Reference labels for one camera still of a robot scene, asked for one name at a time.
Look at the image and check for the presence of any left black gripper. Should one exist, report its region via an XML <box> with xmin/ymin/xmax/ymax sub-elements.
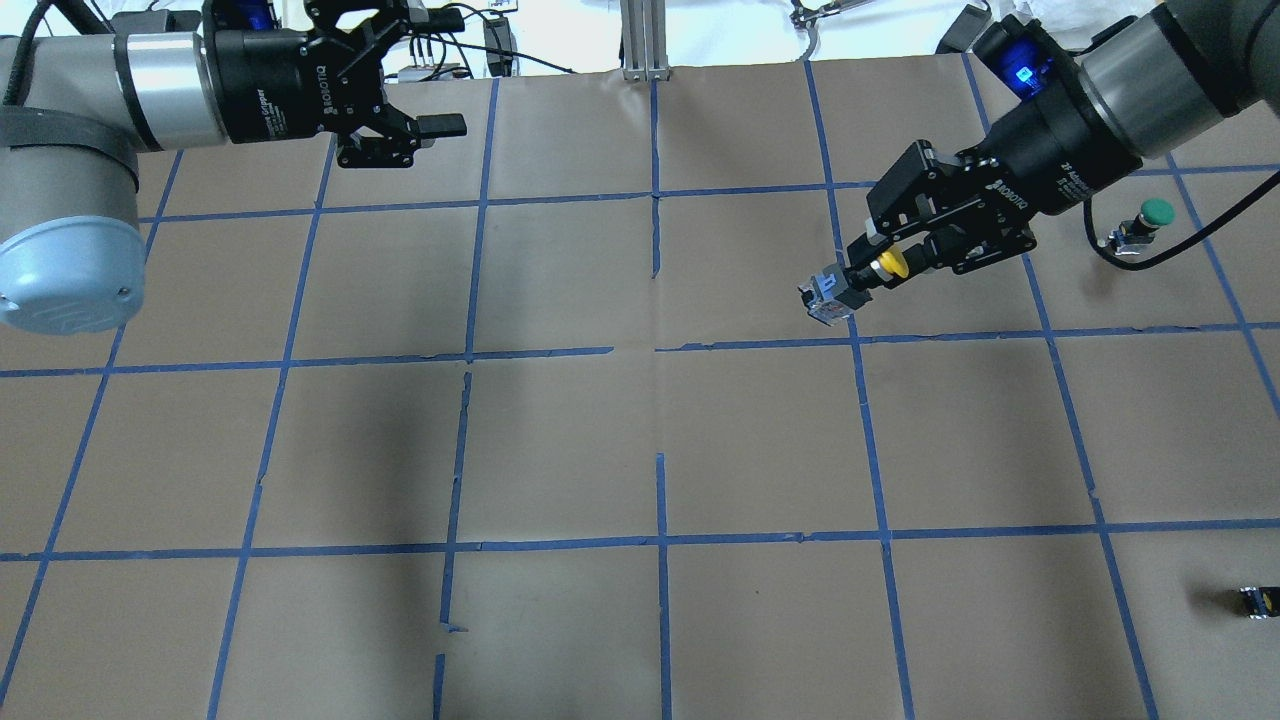
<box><xmin>205</xmin><ymin>5</ymin><xmax>468</xmax><ymax>169</ymax></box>

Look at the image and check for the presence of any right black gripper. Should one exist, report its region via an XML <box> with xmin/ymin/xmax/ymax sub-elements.
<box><xmin>846</xmin><ymin>95</ymin><xmax>1143</xmax><ymax>279</ymax></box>

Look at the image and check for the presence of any yellow push button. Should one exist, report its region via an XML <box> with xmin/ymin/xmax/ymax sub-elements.
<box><xmin>797</xmin><ymin>246</ymin><xmax>913</xmax><ymax>325</ymax></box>

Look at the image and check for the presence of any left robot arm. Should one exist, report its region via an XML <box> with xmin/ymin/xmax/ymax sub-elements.
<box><xmin>1</xmin><ymin>1</ymin><xmax>467</xmax><ymax>336</ymax></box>

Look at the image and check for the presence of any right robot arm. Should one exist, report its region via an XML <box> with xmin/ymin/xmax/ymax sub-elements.
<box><xmin>844</xmin><ymin>1</ymin><xmax>1277</xmax><ymax>290</ymax></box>

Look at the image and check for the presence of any red push button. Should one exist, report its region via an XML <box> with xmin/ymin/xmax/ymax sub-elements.
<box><xmin>1103</xmin><ymin>199</ymin><xmax>1176</xmax><ymax>258</ymax></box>

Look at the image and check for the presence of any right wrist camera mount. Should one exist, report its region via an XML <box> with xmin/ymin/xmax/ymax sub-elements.
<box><xmin>972</xmin><ymin>15</ymin><xmax>1088</xmax><ymax>104</ymax></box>

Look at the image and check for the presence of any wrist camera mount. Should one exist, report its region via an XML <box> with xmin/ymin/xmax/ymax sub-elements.
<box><xmin>972</xmin><ymin>15</ymin><xmax>1088</xmax><ymax>104</ymax></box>
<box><xmin>201</xmin><ymin>0</ymin><xmax>283</xmax><ymax>32</ymax></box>

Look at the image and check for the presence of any aluminium frame post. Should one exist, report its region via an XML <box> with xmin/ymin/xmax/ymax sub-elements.
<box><xmin>620</xmin><ymin>0</ymin><xmax>671</xmax><ymax>82</ymax></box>

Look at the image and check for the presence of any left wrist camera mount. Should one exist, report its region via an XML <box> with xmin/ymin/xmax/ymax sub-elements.
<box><xmin>201</xmin><ymin>0</ymin><xmax>283</xmax><ymax>32</ymax></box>

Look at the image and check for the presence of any black braided cable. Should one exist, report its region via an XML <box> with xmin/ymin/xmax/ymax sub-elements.
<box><xmin>1085</xmin><ymin>170</ymin><xmax>1280</xmax><ymax>272</ymax></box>

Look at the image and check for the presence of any small black switch block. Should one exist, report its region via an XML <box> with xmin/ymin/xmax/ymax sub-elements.
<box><xmin>1236</xmin><ymin>585</ymin><xmax>1280</xmax><ymax>620</ymax></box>

